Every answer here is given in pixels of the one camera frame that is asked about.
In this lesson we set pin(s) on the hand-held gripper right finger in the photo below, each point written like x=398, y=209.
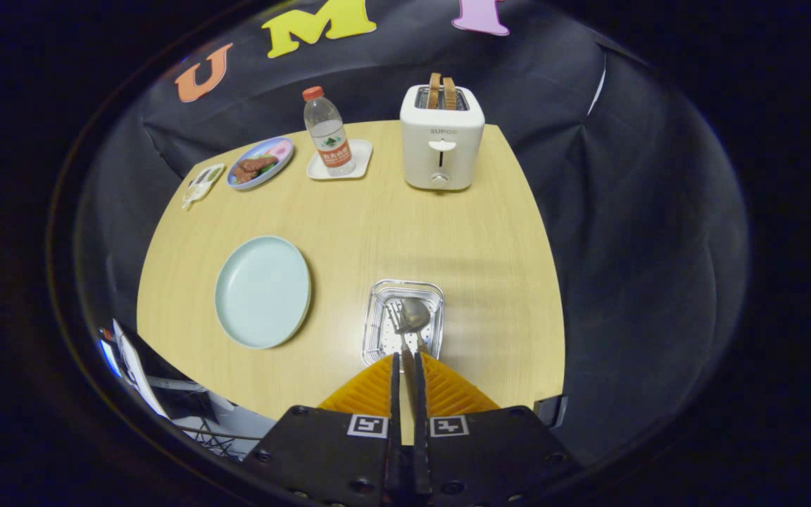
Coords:
x=421, y=422

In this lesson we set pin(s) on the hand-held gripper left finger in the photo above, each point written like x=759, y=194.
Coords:
x=393, y=422

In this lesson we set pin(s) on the silver metal spoon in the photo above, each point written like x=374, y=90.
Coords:
x=416, y=315

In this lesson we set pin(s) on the metal mesh basket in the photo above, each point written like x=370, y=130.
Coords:
x=377, y=331

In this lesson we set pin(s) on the black table clamp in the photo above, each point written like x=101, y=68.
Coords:
x=552, y=411

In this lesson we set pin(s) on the pale green round plate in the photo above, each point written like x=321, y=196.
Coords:
x=261, y=292

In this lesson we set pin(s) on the white toaster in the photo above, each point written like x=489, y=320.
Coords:
x=423, y=165

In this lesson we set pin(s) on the white flat board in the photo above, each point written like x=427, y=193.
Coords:
x=136, y=370

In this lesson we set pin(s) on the small white rectangular tray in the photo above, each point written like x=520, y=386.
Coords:
x=363, y=155

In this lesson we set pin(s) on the brown meat pieces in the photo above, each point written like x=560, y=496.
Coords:
x=254, y=167

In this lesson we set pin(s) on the black backdrop cloth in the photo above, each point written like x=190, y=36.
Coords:
x=624, y=211

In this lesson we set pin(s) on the blue round plate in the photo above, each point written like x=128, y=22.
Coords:
x=280, y=149

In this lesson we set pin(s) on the clear plastic water bottle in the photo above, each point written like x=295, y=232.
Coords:
x=328, y=130

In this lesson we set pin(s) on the small white sauce dish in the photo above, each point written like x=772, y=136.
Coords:
x=203, y=184

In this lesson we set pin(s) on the brown toast slice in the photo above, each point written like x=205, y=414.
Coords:
x=434, y=91
x=450, y=93

